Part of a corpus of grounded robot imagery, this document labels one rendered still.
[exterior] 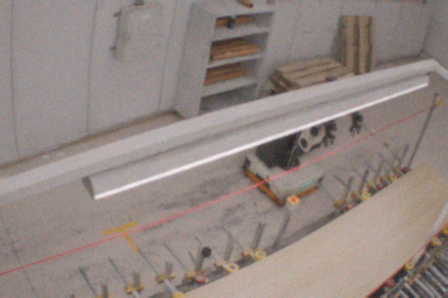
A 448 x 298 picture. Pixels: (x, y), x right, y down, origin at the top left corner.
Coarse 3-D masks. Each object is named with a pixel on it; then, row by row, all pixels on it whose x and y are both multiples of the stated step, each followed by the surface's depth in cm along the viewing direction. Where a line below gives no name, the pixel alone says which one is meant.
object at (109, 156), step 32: (416, 64) 289; (288, 96) 219; (320, 96) 227; (160, 128) 187; (192, 128) 190; (224, 128) 198; (64, 160) 164; (96, 160) 167; (128, 160) 176; (0, 192) 144; (32, 192) 153; (416, 256) 359
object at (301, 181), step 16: (256, 160) 534; (304, 160) 547; (256, 176) 536; (272, 176) 519; (288, 176) 522; (304, 176) 526; (320, 176) 534; (272, 192) 523; (288, 192) 508; (304, 192) 531
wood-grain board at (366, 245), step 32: (384, 192) 427; (416, 192) 434; (352, 224) 388; (384, 224) 393; (416, 224) 398; (288, 256) 353; (320, 256) 356; (352, 256) 360; (384, 256) 362; (224, 288) 321; (256, 288) 325; (288, 288) 328; (320, 288) 331; (352, 288) 333
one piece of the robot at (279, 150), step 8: (288, 136) 510; (296, 136) 510; (264, 144) 519; (272, 144) 508; (280, 144) 510; (288, 144) 518; (256, 152) 533; (264, 152) 522; (272, 152) 512; (280, 152) 518; (288, 152) 515; (296, 152) 524; (264, 160) 526; (272, 160) 518; (280, 160) 528; (288, 160) 530; (296, 160) 543
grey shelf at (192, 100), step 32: (224, 0) 547; (256, 0) 565; (192, 32) 543; (224, 32) 540; (256, 32) 558; (192, 64) 560; (224, 64) 625; (256, 64) 612; (192, 96) 577; (224, 96) 644; (256, 96) 629
